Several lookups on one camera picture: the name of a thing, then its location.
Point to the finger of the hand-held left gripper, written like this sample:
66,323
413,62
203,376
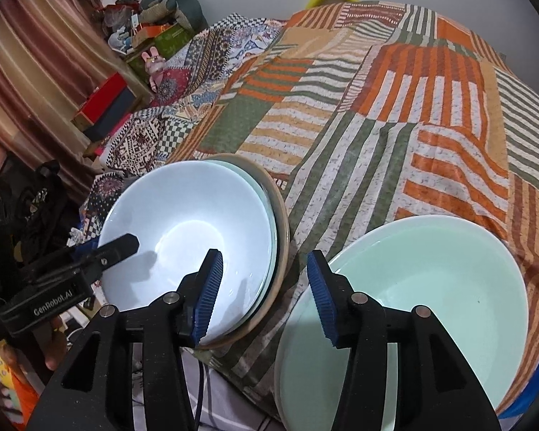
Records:
49,265
116,249

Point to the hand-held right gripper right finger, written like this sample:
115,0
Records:
321,298

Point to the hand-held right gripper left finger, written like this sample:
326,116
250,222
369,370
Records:
209,296

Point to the white bowl with dark dots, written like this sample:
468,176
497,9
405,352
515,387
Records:
184,215

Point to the pink bowl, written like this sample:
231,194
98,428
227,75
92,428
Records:
282,224

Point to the white plate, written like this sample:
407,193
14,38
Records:
279,377

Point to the mint green plate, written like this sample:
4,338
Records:
431,287

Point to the mint green bowl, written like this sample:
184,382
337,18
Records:
251,182

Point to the person's left forearm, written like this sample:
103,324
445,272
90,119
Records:
20,390

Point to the person's left hand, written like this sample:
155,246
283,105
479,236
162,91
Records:
56,350

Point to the black bag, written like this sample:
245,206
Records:
40,206

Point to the dark blue box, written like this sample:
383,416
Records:
112,119

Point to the red box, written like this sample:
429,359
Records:
101,98

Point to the striped patchwork blanket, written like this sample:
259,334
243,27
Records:
364,121

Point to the pink plush rabbit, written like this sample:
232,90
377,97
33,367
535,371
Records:
155,65

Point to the patterned quilt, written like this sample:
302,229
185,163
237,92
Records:
197,76

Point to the striped curtain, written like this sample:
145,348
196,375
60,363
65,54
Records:
36,54

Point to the green cardboard box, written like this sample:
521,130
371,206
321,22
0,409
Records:
170,38

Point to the colourful fleece blanket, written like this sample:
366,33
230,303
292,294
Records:
525,399

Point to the grey plush toy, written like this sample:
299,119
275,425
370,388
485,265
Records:
184,4

